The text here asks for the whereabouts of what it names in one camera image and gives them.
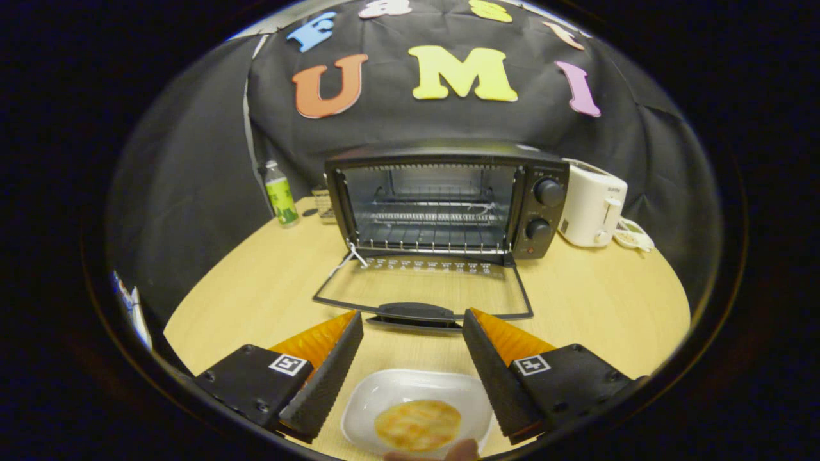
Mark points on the golden brown bread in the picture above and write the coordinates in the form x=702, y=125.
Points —
x=418, y=424

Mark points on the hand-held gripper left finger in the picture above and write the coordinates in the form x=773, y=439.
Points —
x=327, y=384

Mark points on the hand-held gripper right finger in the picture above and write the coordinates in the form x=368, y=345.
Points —
x=493, y=378

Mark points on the green label plastic bottle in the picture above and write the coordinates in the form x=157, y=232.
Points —
x=280, y=198

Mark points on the white pop-up toaster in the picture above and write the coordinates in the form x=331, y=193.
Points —
x=589, y=205

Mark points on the white and blue object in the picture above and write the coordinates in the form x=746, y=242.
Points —
x=136, y=314

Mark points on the white plate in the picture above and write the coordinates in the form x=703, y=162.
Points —
x=397, y=387

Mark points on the black toaster oven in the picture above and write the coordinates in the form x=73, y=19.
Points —
x=544, y=218

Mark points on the black backdrop cloth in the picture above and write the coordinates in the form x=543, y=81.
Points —
x=397, y=121

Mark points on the small clear glass holder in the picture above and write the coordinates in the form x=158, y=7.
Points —
x=325, y=205

